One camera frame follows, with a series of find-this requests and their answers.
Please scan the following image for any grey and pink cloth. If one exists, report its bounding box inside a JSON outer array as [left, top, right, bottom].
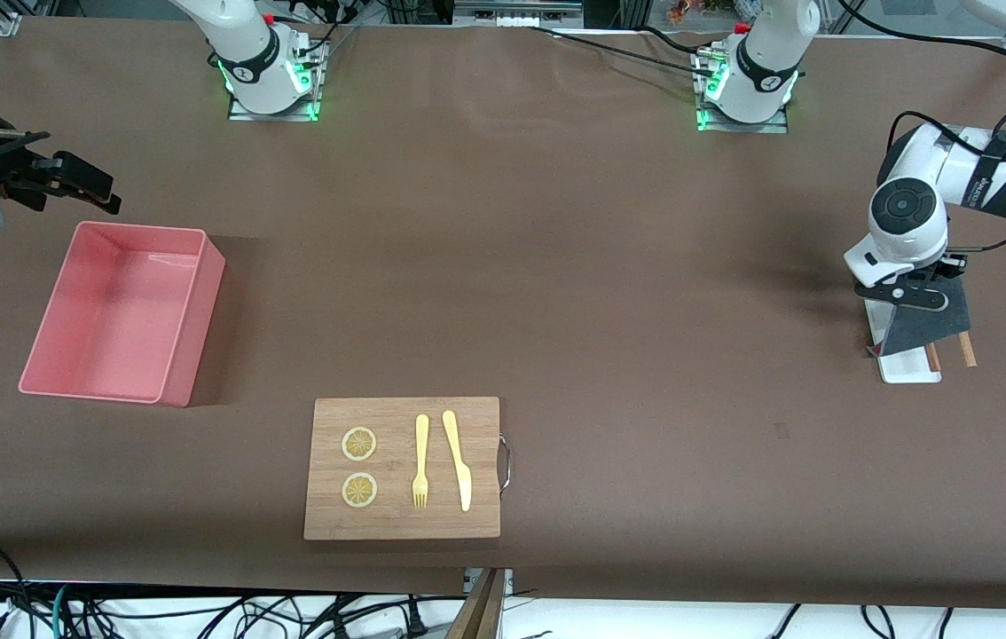
[[867, 280, 972, 356]]

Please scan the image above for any black table cable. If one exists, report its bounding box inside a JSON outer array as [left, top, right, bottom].
[[528, 25, 717, 77]]

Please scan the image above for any yellow plastic fork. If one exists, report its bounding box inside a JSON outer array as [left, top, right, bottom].
[[412, 414, 431, 510]]

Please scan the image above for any yellow plastic knife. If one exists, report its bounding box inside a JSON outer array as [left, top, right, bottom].
[[442, 409, 474, 513]]

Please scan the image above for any white rack tray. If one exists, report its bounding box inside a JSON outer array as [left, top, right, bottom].
[[864, 297, 943, 384]]

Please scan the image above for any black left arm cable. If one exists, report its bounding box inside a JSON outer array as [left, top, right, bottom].
[[836, 0, 1006, 254]]

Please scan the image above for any grey metal box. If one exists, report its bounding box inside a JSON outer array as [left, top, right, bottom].
[[452, 0, 586, 29]]

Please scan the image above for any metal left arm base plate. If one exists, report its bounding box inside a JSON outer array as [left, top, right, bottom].
[[696, 106, 790, 134]]

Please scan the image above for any wooden cutting board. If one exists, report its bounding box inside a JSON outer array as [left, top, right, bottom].
[[303, 397, 502, 541]]

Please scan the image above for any teal floor cable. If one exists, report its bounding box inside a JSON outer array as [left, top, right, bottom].
[[49, 584, 75, 639]]

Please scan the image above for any wooden plank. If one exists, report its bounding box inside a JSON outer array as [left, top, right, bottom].
[[445, 568, 506, 639]]

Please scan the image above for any pink plastic bin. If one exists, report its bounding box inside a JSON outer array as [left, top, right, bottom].
[[18, 221, 226, 408]]

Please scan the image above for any small metal bracket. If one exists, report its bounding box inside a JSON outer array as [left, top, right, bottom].
[[464, 568, 515, 594]]

